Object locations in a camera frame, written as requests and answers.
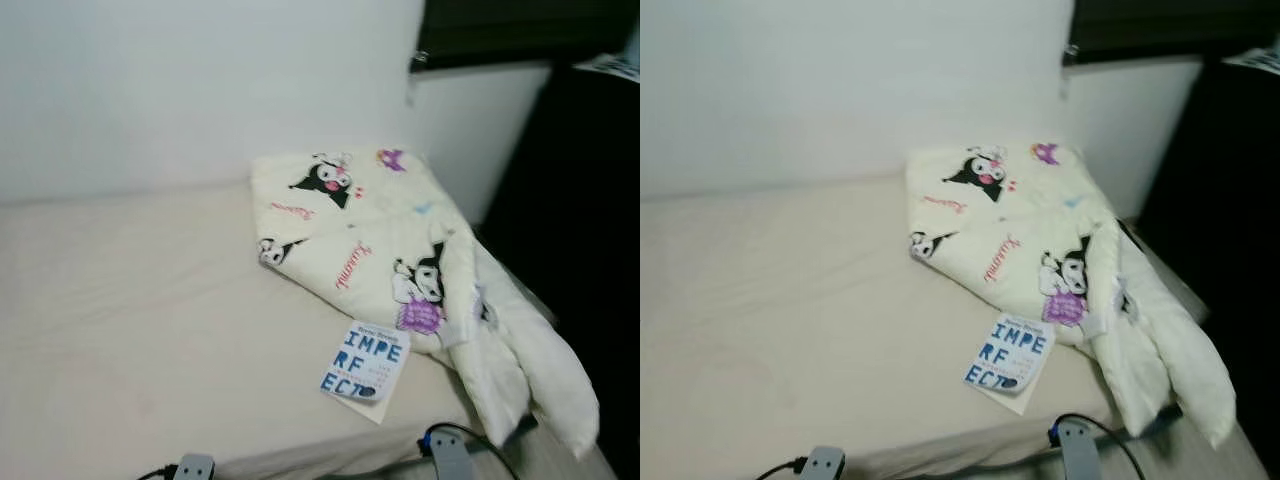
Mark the white book with blue letters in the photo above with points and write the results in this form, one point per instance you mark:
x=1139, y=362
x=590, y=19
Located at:
x=365, y=365
x=1010, y=355

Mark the black cabinet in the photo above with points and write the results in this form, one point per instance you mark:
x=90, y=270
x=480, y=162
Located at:
x=1230, y=220
x=580, y=250

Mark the white patterned item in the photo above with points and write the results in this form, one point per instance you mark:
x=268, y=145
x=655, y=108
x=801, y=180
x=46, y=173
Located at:
x=1255, y=60
x=612, y=67

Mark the dark window frame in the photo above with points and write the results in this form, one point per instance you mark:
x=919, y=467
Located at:
x=1170, y=28
x=530, y=30

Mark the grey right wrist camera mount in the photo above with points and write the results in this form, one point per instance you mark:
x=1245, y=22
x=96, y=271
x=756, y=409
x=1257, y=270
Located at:
x=452, y=460
x=1078, y=455

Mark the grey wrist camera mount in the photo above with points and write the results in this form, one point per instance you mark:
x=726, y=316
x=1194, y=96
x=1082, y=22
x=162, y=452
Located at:
x=195, y=468
x=825, y=465
x=452, y=460
x=1078, y=455

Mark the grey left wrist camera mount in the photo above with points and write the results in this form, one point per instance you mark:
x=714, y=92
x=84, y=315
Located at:
x=195, y=468
x=825, y=465

